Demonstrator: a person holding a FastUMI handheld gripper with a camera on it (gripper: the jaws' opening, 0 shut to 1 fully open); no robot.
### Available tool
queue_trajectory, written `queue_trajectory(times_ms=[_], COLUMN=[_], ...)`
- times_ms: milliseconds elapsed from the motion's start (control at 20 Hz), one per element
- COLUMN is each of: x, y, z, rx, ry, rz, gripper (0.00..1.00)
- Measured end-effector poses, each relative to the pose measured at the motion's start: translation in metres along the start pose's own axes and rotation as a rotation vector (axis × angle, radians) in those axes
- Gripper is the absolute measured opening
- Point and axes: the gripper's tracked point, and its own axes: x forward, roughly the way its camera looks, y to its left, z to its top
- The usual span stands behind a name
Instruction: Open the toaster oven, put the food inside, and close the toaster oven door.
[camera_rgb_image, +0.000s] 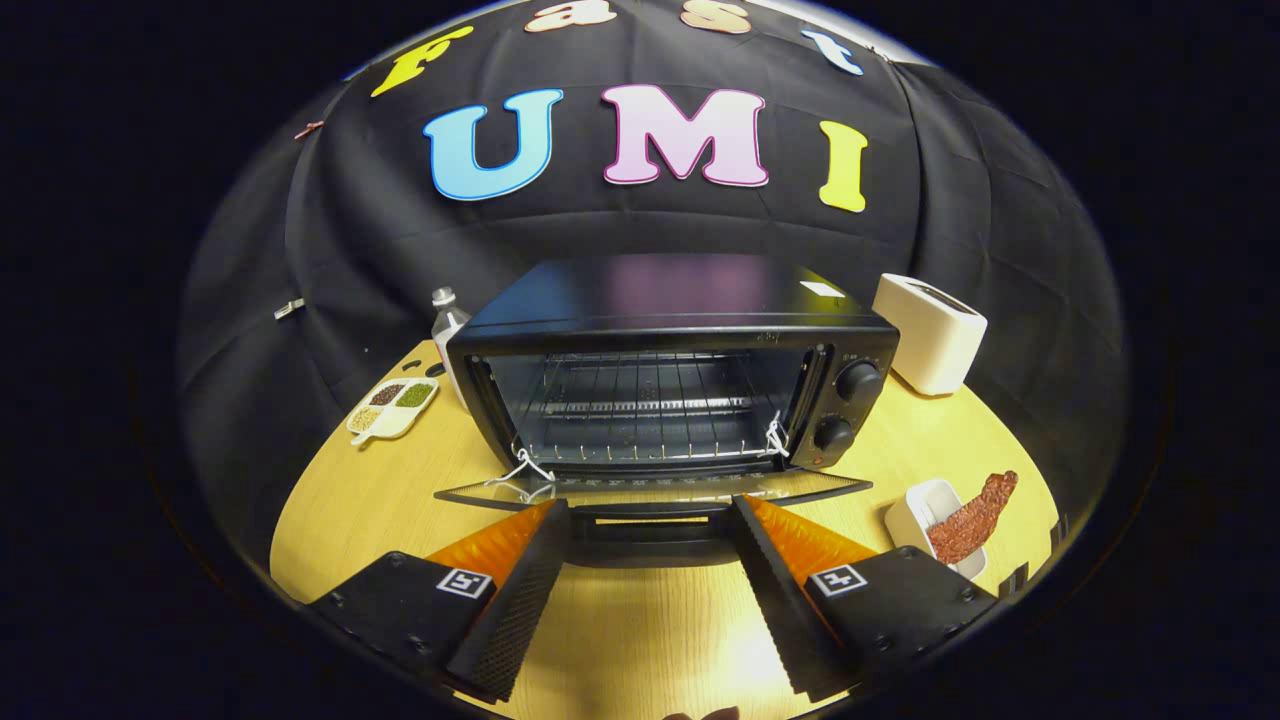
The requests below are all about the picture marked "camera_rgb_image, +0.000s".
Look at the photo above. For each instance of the pink cloth clip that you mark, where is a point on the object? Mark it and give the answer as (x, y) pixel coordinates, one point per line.
(308, 129)

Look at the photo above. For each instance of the silver cloth clip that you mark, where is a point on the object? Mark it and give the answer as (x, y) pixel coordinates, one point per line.
(289, 308)

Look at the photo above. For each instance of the white divided spice dish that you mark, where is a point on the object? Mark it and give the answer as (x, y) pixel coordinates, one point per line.
(392, 408)

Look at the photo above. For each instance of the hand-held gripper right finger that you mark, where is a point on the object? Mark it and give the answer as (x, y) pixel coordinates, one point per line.
(775, 590)

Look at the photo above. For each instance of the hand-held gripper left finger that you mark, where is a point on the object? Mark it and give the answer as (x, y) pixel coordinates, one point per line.
(520, 600)

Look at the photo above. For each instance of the white ribbed tray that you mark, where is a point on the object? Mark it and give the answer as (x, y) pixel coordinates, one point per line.
(915, 515)

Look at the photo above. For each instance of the brown cooked meat piece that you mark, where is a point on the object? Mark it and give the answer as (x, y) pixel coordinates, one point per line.
(970, 520)

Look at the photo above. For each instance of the black backdrop cloth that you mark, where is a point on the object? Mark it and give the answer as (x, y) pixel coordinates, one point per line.
(620, 215)

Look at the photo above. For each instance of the black toaster oven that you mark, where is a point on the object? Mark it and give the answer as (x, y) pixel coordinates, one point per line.
(660, 300)

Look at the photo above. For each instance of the white bread toaster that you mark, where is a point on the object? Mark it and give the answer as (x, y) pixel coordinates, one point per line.
(930, 345)

